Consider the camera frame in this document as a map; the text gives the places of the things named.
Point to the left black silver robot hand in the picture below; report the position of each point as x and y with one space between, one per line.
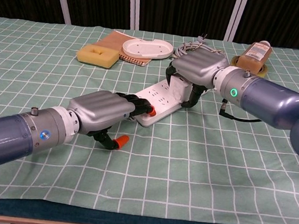
98 112

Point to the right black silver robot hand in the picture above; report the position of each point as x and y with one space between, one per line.
199 67

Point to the white plug adapter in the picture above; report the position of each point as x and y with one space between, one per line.
178 89

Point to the white power strip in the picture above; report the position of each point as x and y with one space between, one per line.
158 102

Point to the left blue silver robot arm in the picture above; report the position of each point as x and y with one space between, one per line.
15 138

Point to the right blue silver robot arm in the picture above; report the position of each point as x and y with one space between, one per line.
268 103

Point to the brown liquid bottle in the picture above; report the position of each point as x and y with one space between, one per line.
254 60

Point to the white oval tray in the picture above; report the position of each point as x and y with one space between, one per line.
145 48

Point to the yellow sponge block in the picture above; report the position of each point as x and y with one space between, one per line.
86 55

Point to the dark folding screen white frames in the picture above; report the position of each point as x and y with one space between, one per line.
176 10

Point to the yellow tape roll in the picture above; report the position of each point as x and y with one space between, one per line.
262 71

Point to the brown spiral notebook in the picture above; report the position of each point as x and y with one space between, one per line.
111 42

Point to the green checked tablecloth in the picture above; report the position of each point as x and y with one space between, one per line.
187 161

